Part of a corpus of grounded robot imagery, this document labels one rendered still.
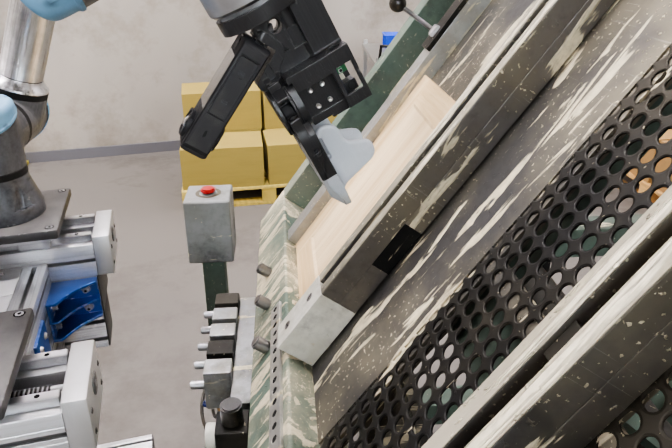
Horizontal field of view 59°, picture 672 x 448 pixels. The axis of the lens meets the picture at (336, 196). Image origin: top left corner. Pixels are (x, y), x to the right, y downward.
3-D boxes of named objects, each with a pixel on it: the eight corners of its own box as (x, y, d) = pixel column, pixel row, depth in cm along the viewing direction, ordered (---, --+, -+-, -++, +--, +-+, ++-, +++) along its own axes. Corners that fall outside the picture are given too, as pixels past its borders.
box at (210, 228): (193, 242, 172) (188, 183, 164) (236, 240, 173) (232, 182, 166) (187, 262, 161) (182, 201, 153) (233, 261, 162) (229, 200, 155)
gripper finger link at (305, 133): (341, 178, 54) (295, 97, 50) (327, 187, 54) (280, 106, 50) (328, 161, 59) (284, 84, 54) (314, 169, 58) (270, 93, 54)
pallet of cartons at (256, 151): (177, 172, 433) (167, 83, 408) (328, 157, 463) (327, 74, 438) (184, 216, 364) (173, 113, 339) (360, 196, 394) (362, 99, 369)
